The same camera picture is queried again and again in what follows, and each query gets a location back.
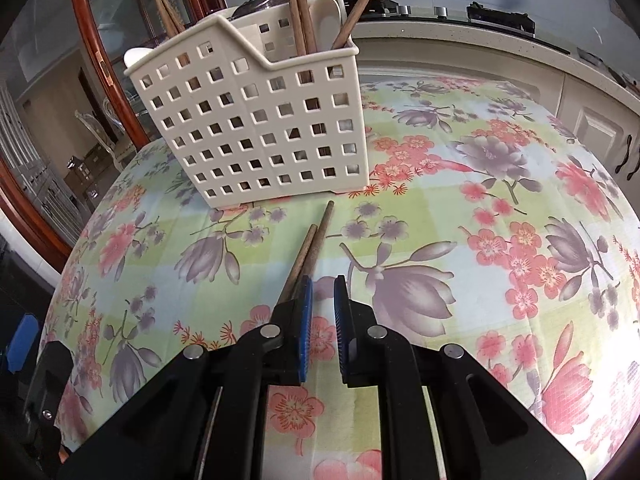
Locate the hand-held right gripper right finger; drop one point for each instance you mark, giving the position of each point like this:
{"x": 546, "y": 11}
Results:
{"x": 341, "y": 330}

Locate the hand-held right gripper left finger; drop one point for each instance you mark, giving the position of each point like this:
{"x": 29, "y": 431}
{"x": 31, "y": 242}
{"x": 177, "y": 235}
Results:
{"x": 306, "y": 320}

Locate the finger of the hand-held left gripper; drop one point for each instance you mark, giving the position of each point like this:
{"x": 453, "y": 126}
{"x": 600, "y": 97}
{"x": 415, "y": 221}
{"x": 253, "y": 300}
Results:
{"x": 52, "y": 380}
{"x": 25, "y": 342}

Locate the white perforated plastic utensil basket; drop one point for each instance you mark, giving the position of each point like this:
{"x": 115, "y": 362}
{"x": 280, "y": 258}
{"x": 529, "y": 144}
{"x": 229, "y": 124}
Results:
{"x": 250, "y": 135}

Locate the wooden framed glass door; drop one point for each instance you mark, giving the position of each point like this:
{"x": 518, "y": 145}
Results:
{"x": 86, "y": 20}
{"x": 40, "y": 232}

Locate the floral tablecloth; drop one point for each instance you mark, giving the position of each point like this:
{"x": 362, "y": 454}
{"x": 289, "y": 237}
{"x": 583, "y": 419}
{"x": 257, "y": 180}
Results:
{"x": 450, "y": 260}

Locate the brown cardboard box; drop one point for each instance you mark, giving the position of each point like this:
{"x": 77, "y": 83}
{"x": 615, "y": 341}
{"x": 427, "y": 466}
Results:
{"x": 82, "y": 172}

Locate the white chair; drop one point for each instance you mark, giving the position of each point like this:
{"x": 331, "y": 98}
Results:
{"x": 112, "y": 152}

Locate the white plastic spoon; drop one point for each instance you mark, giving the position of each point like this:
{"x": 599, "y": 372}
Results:
{"x": 327, "y": 20}
{"x": 136, "y": 57}

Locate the silver rice cooker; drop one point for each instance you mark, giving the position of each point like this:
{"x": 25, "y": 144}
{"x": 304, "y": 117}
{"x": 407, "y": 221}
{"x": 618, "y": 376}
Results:
{"x": 260, "y": 2}

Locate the white cabinet door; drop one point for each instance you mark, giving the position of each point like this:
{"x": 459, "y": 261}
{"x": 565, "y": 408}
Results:
{"x": 590, "y": 125}

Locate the white speckled kitchen counter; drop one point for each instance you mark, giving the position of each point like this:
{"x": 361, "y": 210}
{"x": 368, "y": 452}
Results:
{"x": 500, "y": 47}

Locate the silver stove knob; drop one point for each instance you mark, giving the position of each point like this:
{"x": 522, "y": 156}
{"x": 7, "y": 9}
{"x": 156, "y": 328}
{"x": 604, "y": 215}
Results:
{"x": 401, "y": 9}
{"x": 441, "y": 12}

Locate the black gas stove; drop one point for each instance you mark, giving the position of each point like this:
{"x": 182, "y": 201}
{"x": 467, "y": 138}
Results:
{"x": 490, "y": 15}

